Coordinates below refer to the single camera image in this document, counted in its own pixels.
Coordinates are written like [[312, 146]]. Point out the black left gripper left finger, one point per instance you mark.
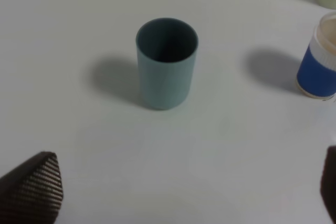
[[32, 192]]

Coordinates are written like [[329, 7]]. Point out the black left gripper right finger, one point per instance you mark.
[[327, 185]]

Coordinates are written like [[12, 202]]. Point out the clear cup with blue sleeve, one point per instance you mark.
[[316, 74]]

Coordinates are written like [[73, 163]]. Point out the teal plastic cup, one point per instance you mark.
[[166, 53]]

